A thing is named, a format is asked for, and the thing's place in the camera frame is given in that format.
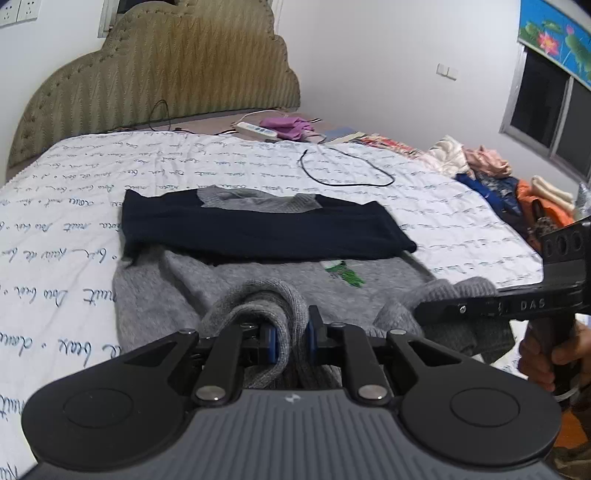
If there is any purple cloth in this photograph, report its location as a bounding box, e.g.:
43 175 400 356
259 116 315 142

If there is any olive upholstered headboard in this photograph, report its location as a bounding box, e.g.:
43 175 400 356
7 0 302 174

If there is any dark sliding window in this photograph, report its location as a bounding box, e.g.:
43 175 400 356
499 44 591 179

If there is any cream folded towel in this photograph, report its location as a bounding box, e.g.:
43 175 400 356
530 175 576 209

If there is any white script-printed bed sheet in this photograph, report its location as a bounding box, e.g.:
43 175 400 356
0 130 546 480

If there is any blue cloth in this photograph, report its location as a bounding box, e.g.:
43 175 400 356
455 173 523 219

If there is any person's right hand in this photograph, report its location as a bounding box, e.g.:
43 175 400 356
519 318 591 385

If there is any grey sweater with navy sleeves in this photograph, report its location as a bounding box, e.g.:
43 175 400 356
112 185 515 391

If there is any cream fluffy cloth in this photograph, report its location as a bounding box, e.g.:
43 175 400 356
418 135 472 179

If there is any thin black wire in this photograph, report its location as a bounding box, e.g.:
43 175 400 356
148 99 185 133

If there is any orange cloth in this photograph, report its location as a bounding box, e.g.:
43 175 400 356
515 179 575 228

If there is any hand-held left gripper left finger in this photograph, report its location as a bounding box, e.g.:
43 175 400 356
111 320 280 407

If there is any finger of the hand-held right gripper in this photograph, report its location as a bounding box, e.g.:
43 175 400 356
413 288 504 330

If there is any pink cloth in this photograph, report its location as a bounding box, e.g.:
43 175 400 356
464 145 513 179

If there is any red patterned cloth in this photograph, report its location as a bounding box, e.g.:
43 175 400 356
358 134 424 160

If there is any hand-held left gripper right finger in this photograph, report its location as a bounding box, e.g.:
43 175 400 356
305 305 468 407

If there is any floral wall poster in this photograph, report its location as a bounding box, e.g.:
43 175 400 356
517 0 591 86

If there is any white power strip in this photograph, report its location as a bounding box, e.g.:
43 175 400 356
231 121 280 141

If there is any dark charging cable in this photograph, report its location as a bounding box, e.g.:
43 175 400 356
299 145 396 188

